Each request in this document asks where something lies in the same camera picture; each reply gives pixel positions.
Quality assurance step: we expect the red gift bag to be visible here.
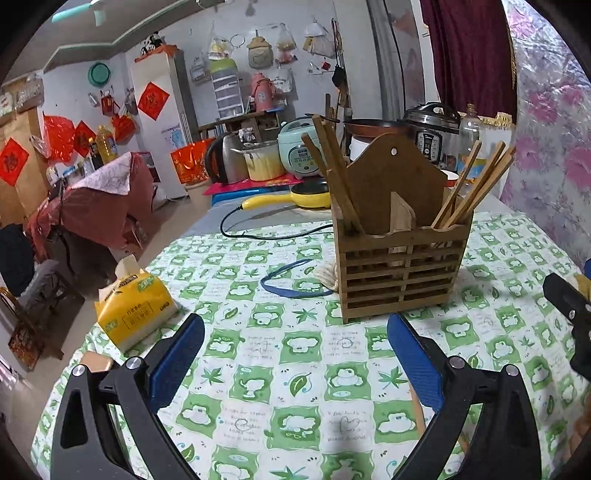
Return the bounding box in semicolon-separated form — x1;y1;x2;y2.
170;138;216;186

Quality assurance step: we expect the black power cable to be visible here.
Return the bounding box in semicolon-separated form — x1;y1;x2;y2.
220;204;334;241

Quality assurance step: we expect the white fridge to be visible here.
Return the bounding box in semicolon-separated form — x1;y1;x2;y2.
130;54;195;200

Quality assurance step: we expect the floral pink wrapped mattress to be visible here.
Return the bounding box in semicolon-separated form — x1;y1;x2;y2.
500;0;591;278

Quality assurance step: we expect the green plastic basin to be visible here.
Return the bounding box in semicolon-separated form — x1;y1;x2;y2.
88;62;112;86

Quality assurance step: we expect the pink patterned cloth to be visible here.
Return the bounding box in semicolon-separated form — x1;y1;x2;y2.
69;154;136;198

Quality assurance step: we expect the clear plastic bottle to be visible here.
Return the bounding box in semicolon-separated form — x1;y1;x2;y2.
457;104;489;177

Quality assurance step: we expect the copper frying pan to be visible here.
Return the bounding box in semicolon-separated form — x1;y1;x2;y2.
344;119;413;137

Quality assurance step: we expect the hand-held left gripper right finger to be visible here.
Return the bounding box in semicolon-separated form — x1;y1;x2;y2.
387;314;541;480

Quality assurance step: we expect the red paper square decoration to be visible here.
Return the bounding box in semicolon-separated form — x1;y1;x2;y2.
0;138;30;186
137;82;171;122

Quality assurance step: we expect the pile of wooden chopsticks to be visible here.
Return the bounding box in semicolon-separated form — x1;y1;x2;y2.
301;119;517;232

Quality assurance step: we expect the panda plush toy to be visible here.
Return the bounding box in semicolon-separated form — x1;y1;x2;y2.
140;31;165;57

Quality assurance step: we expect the dark red curtain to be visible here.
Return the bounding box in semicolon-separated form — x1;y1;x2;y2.
419;0;519;121

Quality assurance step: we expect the plastic drawer unit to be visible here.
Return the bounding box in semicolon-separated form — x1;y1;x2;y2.
209;58;245;121

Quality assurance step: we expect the pink thermos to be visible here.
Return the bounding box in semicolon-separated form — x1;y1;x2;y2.
251;71;279;112

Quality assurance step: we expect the long wooden chopstick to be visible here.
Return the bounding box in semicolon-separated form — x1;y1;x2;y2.
312;114;363;232
431;140;483;229

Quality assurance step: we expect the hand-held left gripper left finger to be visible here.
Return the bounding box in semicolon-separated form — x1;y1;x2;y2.
52;314;206;480

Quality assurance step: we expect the tan flat board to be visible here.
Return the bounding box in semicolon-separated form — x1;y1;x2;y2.
81;352;114;374

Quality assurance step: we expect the magenta placemat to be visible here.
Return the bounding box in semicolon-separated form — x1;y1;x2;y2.
203;178;303;196

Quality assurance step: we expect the steel kettle black handle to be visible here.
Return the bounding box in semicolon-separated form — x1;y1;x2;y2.
205;133;251;184

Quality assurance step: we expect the yellow cooking oil bottle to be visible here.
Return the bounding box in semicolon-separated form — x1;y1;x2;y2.
95;126;119;165

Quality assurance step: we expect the maroon cloth cover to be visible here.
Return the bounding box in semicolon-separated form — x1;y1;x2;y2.
25;152;156;260

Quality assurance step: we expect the mint rice cooker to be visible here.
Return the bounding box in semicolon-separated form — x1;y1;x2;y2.
277;117;325;179

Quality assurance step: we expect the slatted wooden chopstick holder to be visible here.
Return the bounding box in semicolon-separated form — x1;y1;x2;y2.
327;134;475;325

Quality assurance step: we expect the beige knitted cloth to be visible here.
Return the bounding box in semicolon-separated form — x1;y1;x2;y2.
315;261;343;297

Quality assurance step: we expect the yellow pot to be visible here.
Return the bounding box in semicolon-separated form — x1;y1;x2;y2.
242;143;286;182

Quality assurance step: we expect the red plastic bag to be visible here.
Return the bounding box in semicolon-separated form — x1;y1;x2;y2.
42;115;78;161

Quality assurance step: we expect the green white printed tablecloth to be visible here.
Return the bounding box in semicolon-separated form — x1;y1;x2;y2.
30;210;591;480

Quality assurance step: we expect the yellow tissue pack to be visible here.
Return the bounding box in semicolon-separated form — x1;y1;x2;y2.
95;256;180;352

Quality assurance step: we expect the yellow electric pan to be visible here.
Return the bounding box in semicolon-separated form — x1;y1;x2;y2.
239;182;334;214

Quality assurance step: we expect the blue strap loop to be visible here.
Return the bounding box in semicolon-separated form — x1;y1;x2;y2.
260;259;336;299

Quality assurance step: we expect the black silver pressure cooker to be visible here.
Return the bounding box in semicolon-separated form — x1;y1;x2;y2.
401;102;463;168

